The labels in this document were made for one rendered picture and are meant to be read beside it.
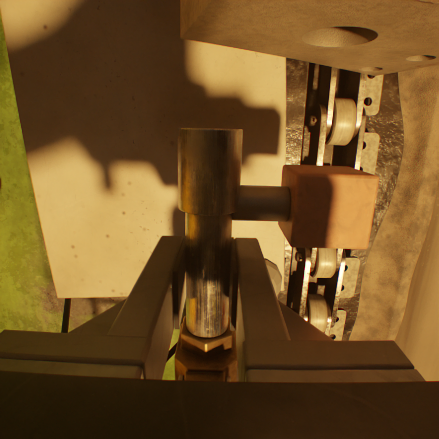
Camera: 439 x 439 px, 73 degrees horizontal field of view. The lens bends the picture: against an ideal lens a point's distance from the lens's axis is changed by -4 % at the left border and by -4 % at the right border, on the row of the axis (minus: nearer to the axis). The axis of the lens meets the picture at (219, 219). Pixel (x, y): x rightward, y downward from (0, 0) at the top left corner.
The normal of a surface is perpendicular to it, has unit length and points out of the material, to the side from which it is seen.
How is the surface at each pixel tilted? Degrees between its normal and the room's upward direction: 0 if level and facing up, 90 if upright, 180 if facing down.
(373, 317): 23
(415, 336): 0
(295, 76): 0
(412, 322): 0
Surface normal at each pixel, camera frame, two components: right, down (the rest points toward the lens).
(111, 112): 0.00, 0.29
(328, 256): 0.00, -0.14
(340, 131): -0.02, 0.66
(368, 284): -0.22, 0.28
